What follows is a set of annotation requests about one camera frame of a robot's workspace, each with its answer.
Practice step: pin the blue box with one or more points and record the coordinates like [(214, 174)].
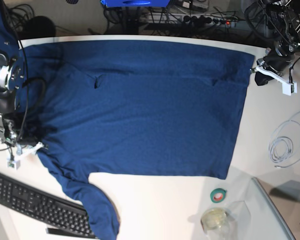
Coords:
[(135, 3)]

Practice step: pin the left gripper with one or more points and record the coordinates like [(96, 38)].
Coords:
[(273, 62)]

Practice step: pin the black computer keyboard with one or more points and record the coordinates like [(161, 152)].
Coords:
[(66, 217)]

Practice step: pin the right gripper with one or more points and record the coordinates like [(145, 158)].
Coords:
[(29, 139)]

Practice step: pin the green tape roll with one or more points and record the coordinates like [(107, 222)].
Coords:
[(218, 195)]

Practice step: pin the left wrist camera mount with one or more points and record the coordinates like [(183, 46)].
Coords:
[(289, 86)]

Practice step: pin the dark blue t-shirt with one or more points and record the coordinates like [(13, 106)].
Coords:
[(134, 107)]

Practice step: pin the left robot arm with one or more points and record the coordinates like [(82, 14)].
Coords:
[(277, 23)]

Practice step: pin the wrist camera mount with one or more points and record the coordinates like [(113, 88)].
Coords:
[(22, 152), (289, 86)]

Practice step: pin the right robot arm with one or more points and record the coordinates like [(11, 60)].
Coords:
[(13, 77)]

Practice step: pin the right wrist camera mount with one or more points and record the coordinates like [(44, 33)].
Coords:
[(22, 152)]

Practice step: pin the clear glass jar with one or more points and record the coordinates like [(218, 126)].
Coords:
[(215, 224)]

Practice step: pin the black power strip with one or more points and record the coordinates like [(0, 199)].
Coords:
[(200, 21)]

